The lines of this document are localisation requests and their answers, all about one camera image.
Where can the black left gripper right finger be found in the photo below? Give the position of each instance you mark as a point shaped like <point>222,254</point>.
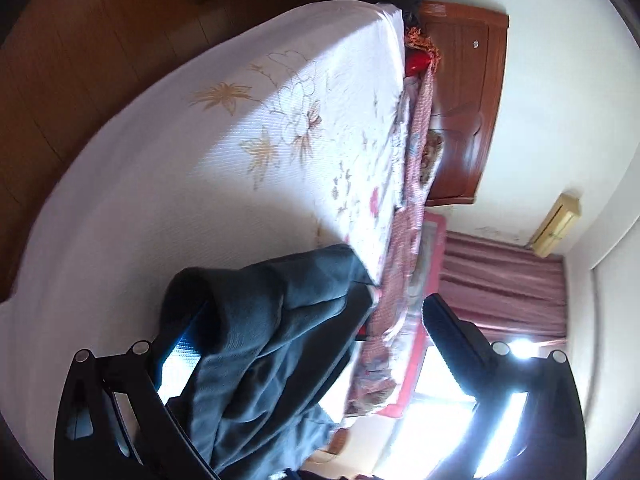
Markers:
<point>549,440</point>

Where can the red-brown wooden headboard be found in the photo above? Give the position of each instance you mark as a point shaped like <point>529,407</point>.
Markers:
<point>467,91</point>

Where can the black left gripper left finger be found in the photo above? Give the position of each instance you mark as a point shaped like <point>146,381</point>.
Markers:
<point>112,424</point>

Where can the pink checked quilt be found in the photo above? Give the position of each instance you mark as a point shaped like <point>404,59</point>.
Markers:
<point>374,380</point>

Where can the white floral bed sheet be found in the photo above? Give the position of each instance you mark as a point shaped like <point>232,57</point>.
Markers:
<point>278,141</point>

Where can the pink cartoon pillow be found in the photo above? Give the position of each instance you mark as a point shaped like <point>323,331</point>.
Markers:
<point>409,353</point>

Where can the beige wall air conditioner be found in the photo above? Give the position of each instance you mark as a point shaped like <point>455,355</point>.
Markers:
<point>563,214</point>

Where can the pink curtain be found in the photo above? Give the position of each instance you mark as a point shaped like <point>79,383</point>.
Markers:
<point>505,290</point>

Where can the dark blue-black pants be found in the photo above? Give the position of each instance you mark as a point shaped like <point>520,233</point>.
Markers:
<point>271,338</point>

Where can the red pillow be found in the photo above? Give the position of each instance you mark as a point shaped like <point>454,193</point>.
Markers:
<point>417,62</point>

